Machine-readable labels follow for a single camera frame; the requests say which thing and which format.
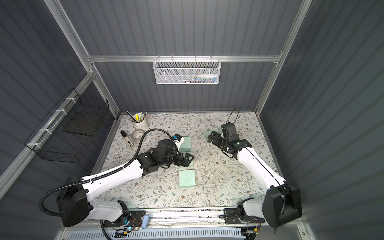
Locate mint jewelry box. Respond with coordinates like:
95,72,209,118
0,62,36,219
179,170,196,188
179,136,192,152
205,129,222,140
187,161,194,169

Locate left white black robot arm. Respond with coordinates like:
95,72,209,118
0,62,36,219
39,139,195,227

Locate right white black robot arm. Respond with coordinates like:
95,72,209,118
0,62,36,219
207,123,303,229

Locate floral table mat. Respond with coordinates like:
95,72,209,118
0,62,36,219
98,112,277,209

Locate clear tape roll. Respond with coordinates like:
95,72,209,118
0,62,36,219
131,129,145,144

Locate white pen holder cup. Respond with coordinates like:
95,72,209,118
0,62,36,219
126,111,150,132

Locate black marker pen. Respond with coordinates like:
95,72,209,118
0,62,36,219
121,131,135,149

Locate white perforated front panel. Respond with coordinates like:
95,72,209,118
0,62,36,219
67,227,247,240

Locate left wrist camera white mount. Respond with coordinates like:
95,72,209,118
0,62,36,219
173,134,185,151

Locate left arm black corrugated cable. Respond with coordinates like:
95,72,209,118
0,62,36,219
38,128,173,240

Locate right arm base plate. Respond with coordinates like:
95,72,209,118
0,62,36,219
219,208,265,225

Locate blue cylinder on rail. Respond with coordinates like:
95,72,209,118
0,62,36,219
141,214,150,229

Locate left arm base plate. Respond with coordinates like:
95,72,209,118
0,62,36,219
103,211,147,228

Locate white wire wall basket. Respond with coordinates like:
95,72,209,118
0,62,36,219
153,57,222,85

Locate black wire side basket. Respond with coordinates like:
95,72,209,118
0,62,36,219
25,90,110,164

